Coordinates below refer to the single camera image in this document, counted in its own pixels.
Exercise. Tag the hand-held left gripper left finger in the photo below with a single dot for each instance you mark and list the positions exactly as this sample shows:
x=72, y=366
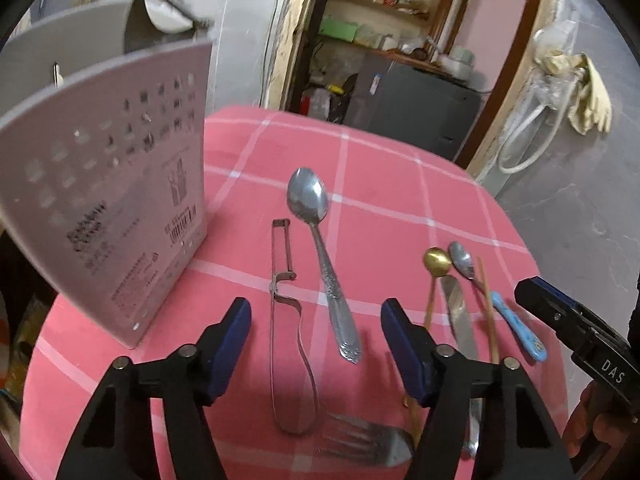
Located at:
x=230, y=340

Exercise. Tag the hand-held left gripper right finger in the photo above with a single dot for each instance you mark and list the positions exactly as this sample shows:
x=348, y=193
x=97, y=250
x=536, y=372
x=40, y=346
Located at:
x=400, y=345

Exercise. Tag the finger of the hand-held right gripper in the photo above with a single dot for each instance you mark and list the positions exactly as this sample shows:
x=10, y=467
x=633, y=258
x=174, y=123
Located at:
x=540, y=297

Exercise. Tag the wooden chopstick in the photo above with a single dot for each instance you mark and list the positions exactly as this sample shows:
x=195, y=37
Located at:
x=487, y=310

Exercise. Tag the steel table knife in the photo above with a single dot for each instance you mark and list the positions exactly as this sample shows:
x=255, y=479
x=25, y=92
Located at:
x=460, y=320

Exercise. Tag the gold spoon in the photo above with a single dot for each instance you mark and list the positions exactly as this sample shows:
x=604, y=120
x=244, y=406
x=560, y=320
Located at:
x=437, y=261

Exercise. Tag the large steel spoon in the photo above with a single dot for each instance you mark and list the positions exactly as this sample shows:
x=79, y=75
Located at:
x=307, y=197

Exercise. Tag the grey perforated utensil holder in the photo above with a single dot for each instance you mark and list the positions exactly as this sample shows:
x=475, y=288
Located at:
x=100, y=200

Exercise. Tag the person's right hand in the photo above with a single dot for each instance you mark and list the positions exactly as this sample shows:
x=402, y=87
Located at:
x=585, y=420

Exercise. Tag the metal peeler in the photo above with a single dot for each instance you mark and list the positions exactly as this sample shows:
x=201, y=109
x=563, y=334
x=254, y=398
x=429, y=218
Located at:
x=274, y=310

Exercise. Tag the steel fork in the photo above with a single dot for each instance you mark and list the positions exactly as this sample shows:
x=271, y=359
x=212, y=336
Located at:
x=370, y=440

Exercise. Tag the pink checked tablecloth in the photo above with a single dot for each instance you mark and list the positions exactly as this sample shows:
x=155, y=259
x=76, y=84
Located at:
x=380, y=185

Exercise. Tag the pale yellow rubber glove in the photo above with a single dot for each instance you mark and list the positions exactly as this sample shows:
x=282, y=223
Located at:
x=590, y=95

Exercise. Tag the black cabinet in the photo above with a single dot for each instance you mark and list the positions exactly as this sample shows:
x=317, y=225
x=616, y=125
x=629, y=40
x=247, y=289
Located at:
x=415, y=105

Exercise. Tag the metal pot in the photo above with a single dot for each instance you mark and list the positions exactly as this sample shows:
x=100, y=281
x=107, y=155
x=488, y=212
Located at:
x=457, y=62

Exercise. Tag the white plastic jug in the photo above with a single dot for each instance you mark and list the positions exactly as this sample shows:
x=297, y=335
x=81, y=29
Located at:
x=319, y=105

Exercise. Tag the clear plastic bag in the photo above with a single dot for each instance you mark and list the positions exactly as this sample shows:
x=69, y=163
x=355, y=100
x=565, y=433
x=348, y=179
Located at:
x=550, y=40

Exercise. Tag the green plastic container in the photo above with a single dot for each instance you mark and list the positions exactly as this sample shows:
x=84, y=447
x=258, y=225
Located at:
x=337, y=30

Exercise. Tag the worn door frame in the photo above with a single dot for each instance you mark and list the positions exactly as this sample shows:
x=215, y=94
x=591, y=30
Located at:
x=290, y=60

